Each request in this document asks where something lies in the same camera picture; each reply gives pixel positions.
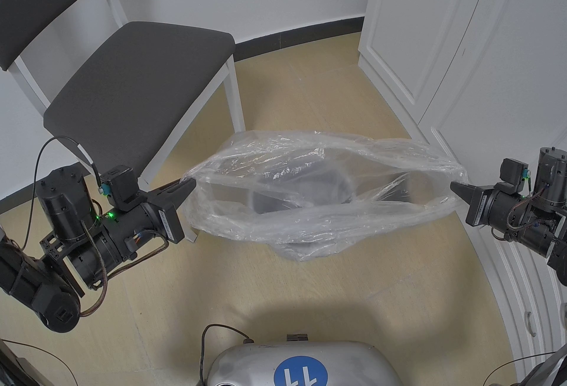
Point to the clear plastic bag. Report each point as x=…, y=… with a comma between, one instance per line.
x=274, y=162

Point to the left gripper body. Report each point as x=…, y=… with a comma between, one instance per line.
x=133, y=227

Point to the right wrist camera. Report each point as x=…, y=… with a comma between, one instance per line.
x=513, y=171

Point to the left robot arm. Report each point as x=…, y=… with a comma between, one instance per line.
x=57, y=202

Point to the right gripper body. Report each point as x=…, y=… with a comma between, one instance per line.
x=496, y=209

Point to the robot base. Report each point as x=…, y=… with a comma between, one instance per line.
x=248, y=366

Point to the grey padded white chair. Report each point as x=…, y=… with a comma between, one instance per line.
x=133, y=78

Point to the white trash bin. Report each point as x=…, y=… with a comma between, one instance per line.
x=310, y=187

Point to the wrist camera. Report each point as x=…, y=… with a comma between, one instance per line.
x=513, y=171
x=118, y=182

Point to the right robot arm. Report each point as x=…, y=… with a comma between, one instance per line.
x=549, y=180

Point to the white wardrobe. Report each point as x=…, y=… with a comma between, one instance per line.
x=443, y=21

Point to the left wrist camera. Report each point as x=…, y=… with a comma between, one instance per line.
x=118, y=182

